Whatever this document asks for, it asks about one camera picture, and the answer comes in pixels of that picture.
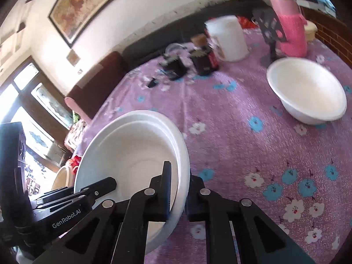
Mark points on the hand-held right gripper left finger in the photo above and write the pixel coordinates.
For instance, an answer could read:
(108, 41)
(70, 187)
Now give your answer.
(161, 198)

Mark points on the cream plastic bowl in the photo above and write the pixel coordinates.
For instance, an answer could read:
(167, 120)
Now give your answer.
(62, 177)

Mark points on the white plastic jar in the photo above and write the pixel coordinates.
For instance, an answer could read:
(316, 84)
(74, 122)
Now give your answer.
(229, 38)

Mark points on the dark bottle with cork lid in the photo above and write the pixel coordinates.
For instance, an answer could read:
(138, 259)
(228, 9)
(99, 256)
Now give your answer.
(203, 59)

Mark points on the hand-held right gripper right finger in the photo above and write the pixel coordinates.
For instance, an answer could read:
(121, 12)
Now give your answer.
(195, 203)

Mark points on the large framed wall painting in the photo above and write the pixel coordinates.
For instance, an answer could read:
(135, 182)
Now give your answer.
(90, 5)

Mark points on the black device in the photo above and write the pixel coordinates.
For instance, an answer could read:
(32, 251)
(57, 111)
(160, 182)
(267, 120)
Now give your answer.
(173, 66)

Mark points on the wooden glass door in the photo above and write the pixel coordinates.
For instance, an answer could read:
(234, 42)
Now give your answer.
(24, 110)

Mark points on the black phone stand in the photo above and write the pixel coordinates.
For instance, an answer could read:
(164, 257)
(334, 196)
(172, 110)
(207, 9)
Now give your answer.
(271, 30)

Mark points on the glass bottle with pink sleeve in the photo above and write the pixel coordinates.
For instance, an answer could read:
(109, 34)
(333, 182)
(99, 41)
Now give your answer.
(291, 30)

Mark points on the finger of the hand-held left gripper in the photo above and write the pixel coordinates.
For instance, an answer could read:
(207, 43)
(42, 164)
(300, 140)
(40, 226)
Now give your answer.
(66, 201)
(101, 187)

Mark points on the brown armchair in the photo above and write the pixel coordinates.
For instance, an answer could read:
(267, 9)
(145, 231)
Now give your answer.
(96, 85)

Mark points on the small cream container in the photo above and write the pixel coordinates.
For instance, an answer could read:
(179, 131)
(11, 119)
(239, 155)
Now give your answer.
(311, 31)

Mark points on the small framed wall picture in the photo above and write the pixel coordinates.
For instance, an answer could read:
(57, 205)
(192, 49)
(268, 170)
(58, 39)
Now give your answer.
(73, 57)

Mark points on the dark sofa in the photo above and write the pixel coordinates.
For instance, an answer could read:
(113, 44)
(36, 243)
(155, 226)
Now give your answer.
(165, 35)

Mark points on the patterned cushion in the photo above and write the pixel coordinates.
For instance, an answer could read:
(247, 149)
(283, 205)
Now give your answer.
(77, 134)

